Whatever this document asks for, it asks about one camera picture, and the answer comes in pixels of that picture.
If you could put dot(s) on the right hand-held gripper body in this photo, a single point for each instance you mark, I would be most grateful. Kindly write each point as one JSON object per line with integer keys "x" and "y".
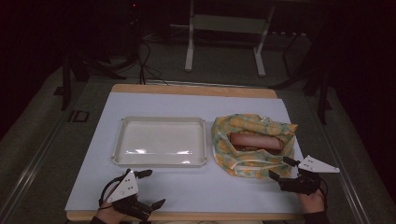
{"x": 303, "y": 184}

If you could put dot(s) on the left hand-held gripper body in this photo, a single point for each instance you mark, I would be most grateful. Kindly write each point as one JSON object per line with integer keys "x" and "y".
{"x": 126, "y": 189}

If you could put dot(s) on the yellow green patterned cloth bag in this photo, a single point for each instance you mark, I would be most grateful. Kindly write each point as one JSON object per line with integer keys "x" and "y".
{"x": 246, "y": 163}

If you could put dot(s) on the white plastic tray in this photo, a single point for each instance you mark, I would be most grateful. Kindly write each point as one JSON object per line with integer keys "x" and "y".
{"x": 162, "y": 140}

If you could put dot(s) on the brown sausage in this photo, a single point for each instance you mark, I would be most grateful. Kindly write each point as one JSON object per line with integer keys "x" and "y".
{"x": 255, "y": 141}

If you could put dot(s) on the person's right hand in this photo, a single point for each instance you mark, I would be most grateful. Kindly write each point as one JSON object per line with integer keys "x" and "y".
{"x": 313, "y": 202}

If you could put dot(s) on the person's left hand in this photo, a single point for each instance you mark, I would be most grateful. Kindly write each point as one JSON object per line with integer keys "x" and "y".
{"x": 109, "y": 213}

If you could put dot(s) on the white table mat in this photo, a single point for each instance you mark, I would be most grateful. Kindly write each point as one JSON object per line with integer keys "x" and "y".
{"x": 186, "y": 189}

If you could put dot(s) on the black metal stand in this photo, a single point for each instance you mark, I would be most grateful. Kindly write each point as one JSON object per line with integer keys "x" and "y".
{"x": 322, "y": 93}
{"x": 67, "y": 81}

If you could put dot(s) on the wooden table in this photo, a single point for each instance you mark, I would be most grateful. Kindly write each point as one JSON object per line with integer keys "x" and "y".
{"x": 193, "y": 90}

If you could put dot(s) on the white metal stand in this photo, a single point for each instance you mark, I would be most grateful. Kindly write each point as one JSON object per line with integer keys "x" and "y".
{"x": 230, "y": 23}

